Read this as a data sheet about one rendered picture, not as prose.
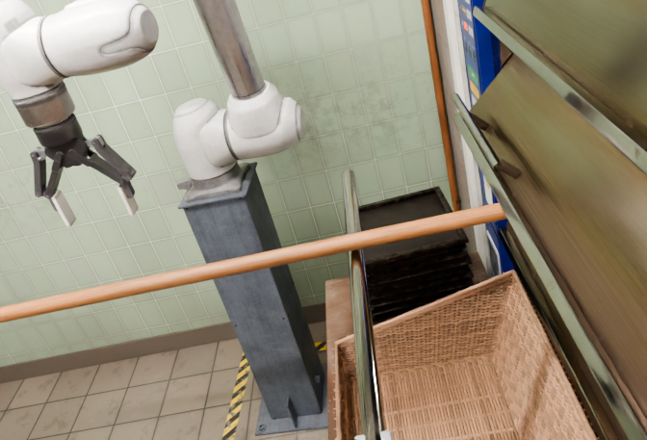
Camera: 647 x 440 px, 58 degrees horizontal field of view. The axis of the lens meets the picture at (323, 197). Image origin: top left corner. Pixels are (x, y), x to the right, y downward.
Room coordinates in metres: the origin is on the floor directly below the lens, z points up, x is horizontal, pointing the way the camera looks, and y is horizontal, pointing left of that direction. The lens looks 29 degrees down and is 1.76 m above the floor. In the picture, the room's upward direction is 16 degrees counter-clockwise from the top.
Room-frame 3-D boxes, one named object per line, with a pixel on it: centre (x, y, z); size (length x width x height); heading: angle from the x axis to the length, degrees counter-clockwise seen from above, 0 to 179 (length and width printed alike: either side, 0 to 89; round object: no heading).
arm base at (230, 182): (1.68, 0.33, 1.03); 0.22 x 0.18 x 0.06; 79
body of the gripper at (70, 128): (1.04, 0.43, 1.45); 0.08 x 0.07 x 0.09; 79
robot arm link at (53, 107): (1.03, 0.43, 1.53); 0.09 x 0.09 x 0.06
